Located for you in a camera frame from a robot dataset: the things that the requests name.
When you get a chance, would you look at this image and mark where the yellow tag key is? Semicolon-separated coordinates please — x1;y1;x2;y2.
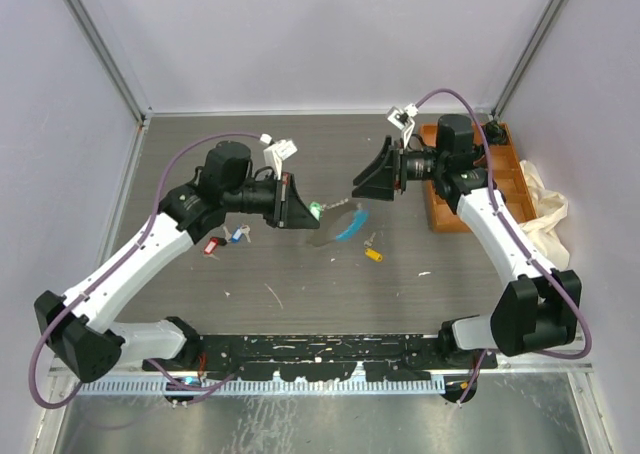
363;233;384;263

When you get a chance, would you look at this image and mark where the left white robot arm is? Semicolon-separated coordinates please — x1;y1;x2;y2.
34;134;319;383

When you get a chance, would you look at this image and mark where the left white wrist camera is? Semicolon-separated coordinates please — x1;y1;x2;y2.
259;133;298;179

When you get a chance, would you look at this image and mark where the white slotted cable duct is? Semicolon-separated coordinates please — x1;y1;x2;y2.
80;375;445;396

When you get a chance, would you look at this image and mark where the green key tag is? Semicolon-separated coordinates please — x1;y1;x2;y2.
309;202;324;220

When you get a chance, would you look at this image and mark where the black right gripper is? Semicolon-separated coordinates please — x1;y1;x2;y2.
352;135;447;201

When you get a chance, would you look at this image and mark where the orange wooden divided tray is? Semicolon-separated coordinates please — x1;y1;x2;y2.
417;121;540;234

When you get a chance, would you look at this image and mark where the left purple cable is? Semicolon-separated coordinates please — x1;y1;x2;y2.
28;132;266;409

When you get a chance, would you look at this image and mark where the blue tag key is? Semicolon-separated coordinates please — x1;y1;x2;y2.
222;224;251;244

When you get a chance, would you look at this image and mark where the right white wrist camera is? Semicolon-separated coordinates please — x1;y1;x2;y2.
386;103;418;149

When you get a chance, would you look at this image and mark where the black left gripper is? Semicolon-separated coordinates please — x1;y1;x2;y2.
223;170;319;228

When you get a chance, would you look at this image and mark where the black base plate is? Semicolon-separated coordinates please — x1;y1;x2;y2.
158;334;480;382

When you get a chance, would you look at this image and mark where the metal key holder blue handle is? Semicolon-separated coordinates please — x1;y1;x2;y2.
307;198;369;248

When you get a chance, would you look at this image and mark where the red tag key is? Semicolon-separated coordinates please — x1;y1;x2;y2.
202;237;228;260

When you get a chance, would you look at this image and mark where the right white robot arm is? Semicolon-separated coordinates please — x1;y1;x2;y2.
352;108;582;368

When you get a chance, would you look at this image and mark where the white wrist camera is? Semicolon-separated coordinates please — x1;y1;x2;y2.
259;133;298;179
386;103;418;149

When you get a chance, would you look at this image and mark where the cream cloth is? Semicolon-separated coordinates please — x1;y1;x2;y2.
520;160;570;271

